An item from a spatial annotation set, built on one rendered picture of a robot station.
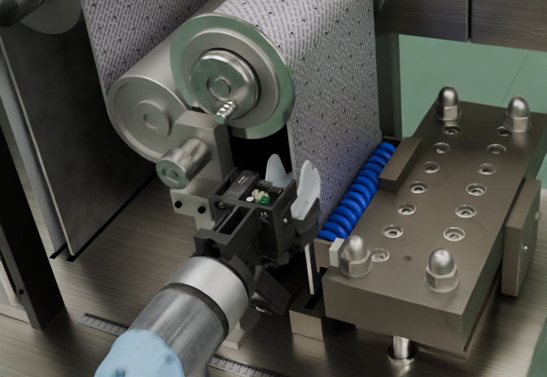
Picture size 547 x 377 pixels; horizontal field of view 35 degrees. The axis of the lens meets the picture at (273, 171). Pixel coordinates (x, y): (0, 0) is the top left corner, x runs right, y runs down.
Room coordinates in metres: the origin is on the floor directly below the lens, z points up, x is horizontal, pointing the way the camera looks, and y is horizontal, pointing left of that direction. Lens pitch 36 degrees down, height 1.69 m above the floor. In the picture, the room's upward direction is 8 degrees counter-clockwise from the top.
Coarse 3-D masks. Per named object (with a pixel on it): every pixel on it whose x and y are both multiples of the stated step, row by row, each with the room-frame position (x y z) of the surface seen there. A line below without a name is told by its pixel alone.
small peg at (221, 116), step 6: (228, 102) 0.76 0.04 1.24; (234, 102) 0.76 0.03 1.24; (222, 108) 0.75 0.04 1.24; (228, 108) 0.75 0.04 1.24; (234, 108) 0.76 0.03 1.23; (216, 114) 0.74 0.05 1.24; (222, 114) 0.74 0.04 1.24; (228, 114) 0.75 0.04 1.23; (216, 120) 0.74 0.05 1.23; (222, 120) 0.74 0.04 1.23
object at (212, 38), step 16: (208, 32) 0.79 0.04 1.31; (224, 32) 0.78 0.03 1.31; (192, 48) 0.81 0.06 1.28; (208, 48) 0.79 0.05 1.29; (240, 48) 0.77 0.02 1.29; (256, 48) 0.77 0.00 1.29; (192, 64) 0.81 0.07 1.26; (256, 64) 0.77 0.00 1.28; (272, 80) 0.76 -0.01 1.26; (192, 96) 0.81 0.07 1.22; (272, 96) 0.76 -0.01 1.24; (208, 112) 0.80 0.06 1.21; (256, 112) 0.77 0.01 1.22; (272, 112) 0.76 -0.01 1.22
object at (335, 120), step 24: (360, 24) 0.93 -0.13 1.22; (360, 48) 0.92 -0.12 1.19; (336, 72) 0.86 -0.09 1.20; (360, 72) 0.92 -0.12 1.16; (312, 96) 0.81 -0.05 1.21; (336, 96) 0.86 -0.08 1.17; (360, 96) 0.91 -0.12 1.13; (288, 120) 0.76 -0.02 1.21; (312, 120) 0.80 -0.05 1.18; (336, 120) 0.85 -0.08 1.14; (360, 120) 0.91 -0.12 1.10; (312, 144) 0.80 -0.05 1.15; (336, 144) 0.85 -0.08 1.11; (360, 144) 0.90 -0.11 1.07; (336, 168) 0.84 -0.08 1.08; (336, 192) 0.84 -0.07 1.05
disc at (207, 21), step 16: (208, 16) 0.80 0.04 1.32; (224, 16) 0.79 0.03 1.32; (176, 32) 0.82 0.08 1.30; (192, 32) 0.81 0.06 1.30; (240, 32) 0.78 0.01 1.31; (256, 32) 0.77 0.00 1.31; (176, 48) 0.82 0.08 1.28; (272, 48) 0.76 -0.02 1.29; (176, 64) 0.82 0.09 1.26; (272, 64) 0.76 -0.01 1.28; (176, 80) 0.83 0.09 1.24; (288, 80) 0.75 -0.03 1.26; (288, 96) 0.75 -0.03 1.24; (288, 112) 0.76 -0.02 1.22; (240, 128) 0.79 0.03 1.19; (256, 128) 0.78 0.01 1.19; (272, 128) 0.77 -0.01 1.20
